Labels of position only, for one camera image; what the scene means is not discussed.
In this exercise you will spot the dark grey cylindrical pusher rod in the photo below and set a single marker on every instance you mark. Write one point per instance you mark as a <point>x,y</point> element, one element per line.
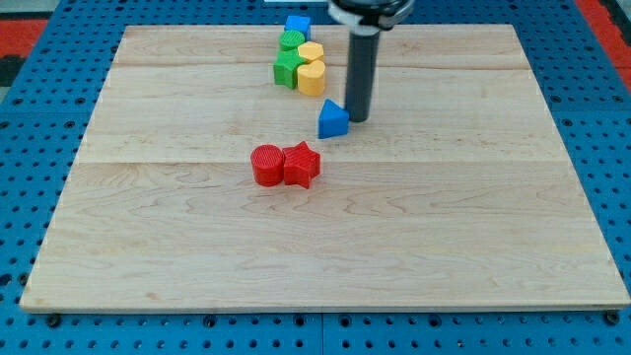
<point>362,55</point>

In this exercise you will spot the yellow heart block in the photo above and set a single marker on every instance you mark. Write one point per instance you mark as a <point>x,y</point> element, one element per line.
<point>311,78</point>

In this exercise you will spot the yellow hexagon block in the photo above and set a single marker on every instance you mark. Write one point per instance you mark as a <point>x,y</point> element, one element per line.
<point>311,51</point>

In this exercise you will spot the blue cube block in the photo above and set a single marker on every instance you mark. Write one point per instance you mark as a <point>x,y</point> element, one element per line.
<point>300,24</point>

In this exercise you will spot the green cylinder block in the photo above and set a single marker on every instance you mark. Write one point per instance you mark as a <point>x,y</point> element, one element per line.
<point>290,40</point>

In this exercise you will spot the green star block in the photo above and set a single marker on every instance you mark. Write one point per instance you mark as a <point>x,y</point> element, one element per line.
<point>285,68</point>

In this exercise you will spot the blue triangle block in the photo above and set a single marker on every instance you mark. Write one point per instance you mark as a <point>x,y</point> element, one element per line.
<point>333,120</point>

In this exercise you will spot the red star block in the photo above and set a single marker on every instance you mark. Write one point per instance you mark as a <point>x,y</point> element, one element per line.
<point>301,164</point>

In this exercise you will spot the red cylinder block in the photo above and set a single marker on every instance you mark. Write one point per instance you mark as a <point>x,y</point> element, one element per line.
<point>267,162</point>

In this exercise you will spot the wooden board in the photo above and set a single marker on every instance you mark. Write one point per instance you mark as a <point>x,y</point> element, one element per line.
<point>456,195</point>

